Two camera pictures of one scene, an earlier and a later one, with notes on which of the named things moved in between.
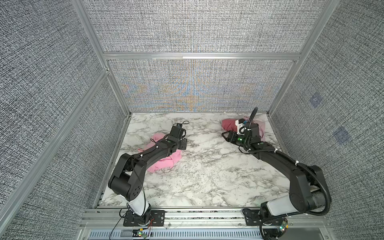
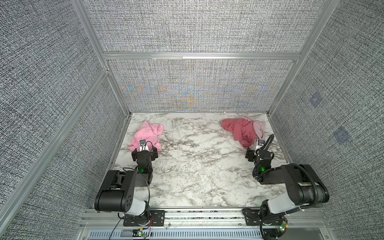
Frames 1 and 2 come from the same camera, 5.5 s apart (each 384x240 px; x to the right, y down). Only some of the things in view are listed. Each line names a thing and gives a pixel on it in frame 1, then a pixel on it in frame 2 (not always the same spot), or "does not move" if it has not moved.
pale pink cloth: (262, 125) does not move
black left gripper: (184, 144) -> (153, 154)
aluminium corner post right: (327, 13) does not move
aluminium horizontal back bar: (202, 55) does not move
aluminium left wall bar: (30, 175) does not move
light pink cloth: (163, 163) -> (150, 132)
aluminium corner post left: (81, 8) does not move
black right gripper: (231, 136) -> (250, 154)
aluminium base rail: (108, 224) does not move
